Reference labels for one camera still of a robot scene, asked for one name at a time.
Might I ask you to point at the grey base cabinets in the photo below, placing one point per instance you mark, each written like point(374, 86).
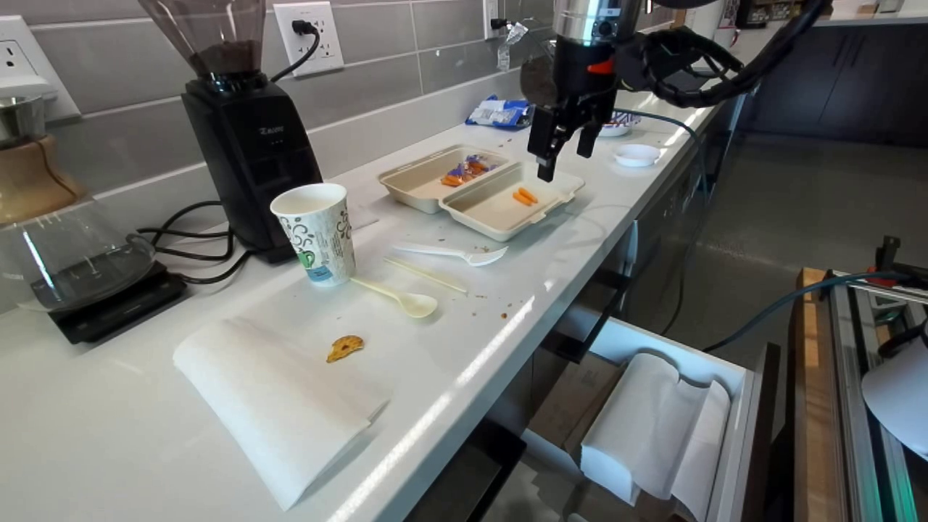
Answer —
point(675, 223)

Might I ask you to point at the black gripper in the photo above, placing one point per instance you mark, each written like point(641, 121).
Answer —
point(575, 88)

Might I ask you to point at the white paper towel stack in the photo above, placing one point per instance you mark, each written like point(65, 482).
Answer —
point(648, 424)

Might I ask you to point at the printed paper cup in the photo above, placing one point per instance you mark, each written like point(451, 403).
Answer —
point(319, 242)

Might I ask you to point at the white plastic fork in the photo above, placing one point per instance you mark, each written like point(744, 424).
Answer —
point(465, 258)

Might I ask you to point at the black coffee grinder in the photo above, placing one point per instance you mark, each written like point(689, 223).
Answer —
point(249, 146)

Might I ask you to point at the white round plastic lid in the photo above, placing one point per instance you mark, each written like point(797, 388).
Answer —
point(638, 155)

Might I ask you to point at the white wall outlet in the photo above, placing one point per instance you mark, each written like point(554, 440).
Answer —
point(488, 15)
point(325, 56)
point(16, 53)

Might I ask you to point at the orange food scrap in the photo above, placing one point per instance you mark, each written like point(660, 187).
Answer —
point(346, 350)

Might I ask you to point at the cream plastic spoon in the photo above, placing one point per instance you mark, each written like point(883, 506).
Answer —
point(414, 305)

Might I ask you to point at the wooden cart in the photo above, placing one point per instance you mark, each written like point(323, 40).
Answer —
point(815, 408)

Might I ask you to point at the open white drawer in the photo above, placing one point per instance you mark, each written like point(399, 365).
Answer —
point(675, 366)

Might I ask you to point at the dark kitchen cabinets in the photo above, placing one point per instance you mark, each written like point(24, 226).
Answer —
point(841, 84)

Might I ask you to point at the beige clamshell food container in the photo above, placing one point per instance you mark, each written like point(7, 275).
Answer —
point(503, 216)

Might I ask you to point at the blue white snack packet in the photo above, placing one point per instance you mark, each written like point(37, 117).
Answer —
point(494, 113)

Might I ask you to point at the black coffee scale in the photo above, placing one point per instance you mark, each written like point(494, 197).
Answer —
point(116, 308)

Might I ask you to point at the glass coffee carafe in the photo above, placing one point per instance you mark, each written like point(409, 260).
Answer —
point(77, 250)

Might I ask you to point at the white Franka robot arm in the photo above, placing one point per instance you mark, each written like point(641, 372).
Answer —
point(591, 20)

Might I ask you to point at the white round sheet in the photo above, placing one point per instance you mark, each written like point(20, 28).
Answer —
point(902, 397)

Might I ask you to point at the pour over coffee dripper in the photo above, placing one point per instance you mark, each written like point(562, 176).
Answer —
point(30, 185)

